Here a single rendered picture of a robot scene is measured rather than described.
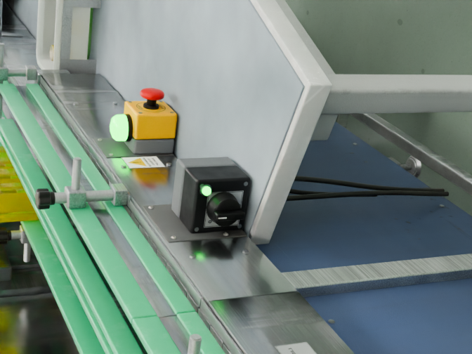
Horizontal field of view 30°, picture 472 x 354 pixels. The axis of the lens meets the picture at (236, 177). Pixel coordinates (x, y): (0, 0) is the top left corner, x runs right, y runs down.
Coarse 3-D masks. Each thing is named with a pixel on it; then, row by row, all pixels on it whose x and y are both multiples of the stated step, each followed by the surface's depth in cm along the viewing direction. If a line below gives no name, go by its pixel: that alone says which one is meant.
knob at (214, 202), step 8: (224, 192) 118; (216, 200) 117; (224, 200) 116; (232, 200) 117; (208, 208) 117; (216, 208) 116; (224, 208) 117; (232, 208) 117; (240, 208) 118; (208, 216) 118; (216, 216) 115; (224, 216) 116; (232, 216) 116; (240, 216) 117; (224, 224) 118
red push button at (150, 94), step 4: (144, 88) 144; (148, 88) 144; (152, 88) 144; (156, 88) 144; (140, 92) 143; (144, 92) 142; (148, 92) 142; (152, 92) 142; (156, 92) 142; (160, 92) 143; (144, 96) 142; (148, 96) 142; (152, 96) 142; (156, 96) 142; (160, 96) 142; (148, 100) 143; (152, 100) 143; (156, 100) 144; (148, 104) 144; (152, 104) 143
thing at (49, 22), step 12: (48, 0) 193; (60, 0) 178; (48, 12) 194; (60, 12) 179; (48, 24) 195; (60, 24) 181; (48, 36) 196; (60, 36) 182; (48, 48) 197; (48, 60) 196
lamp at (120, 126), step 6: (120, 114) 143; (126, 114) 143; (114, 120) 142; (120, 120) 142; (126, 120) 142; (114, 126) 142; (120, 126) 142; (126, 126) 142; (132, 126) 142; (114, 132) 142; (120, 132) 142; (126, 132) 142; (132, 132) 142; (114, 138) 143; (120, 138) 142; (126, 138) 143
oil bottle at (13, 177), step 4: (0, 172) 160; (4, 172) 161; (8, 172) 161; (12, 172) 161; (0, 176) 159; (4, 176) 159; (8, 176) 159; (12, 176) 159; (16, 176) 160; (0, 180) 158; (4, 180) 158; (8, 180) 158; (12, 180) 158; (16, 180) 159
